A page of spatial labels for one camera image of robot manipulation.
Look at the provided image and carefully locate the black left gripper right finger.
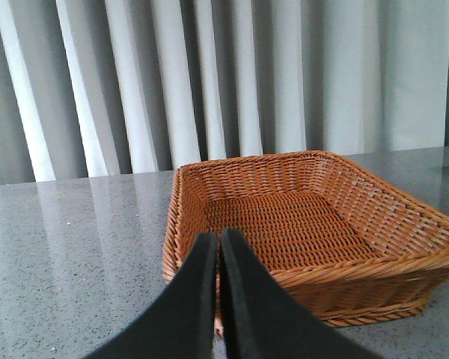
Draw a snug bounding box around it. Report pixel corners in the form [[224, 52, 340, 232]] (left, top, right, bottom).
[[220, 229, 378, 358]]

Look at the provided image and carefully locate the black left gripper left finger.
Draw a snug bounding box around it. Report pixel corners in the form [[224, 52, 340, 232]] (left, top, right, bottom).
[[87, 233, 218, 358]]

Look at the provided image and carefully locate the brown wicker basket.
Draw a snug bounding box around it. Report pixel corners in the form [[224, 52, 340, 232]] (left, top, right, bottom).
[[162, 150, 449, 327]]

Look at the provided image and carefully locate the grey pleated curtain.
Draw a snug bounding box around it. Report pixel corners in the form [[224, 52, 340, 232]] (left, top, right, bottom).
[[0, 1, 449, 185]]

